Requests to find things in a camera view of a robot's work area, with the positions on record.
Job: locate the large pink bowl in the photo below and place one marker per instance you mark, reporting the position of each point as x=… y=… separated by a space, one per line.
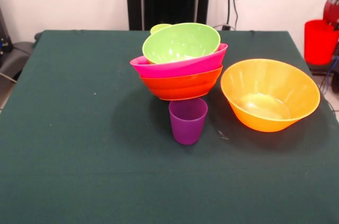
x=174 y=67

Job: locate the grey pedestal leg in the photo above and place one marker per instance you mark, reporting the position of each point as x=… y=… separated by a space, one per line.
x=16 y=57
x=320 y=68

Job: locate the purple cup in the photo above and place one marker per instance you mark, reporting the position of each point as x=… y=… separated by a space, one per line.
x=188 y=123

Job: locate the black equipment box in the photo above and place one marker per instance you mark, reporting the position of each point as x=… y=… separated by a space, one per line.
x=4 y=33

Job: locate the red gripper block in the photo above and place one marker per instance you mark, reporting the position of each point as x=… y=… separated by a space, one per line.
x=332 y=12

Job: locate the green cup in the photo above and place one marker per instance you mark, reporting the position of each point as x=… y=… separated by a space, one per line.
x=157 y=28

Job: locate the large orange bowl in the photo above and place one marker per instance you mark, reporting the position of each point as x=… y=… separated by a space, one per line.
x=270 y=120

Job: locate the large red-orange bowl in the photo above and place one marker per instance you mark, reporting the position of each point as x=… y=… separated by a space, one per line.
x=180 y=86

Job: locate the dark green tablecloth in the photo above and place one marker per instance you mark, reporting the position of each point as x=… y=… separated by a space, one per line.
x=106 y=155

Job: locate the green bowl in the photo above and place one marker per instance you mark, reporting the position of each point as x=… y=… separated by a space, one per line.
x=182 y=41

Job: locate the red cup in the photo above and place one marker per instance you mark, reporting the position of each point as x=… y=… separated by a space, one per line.
x=317 y=44

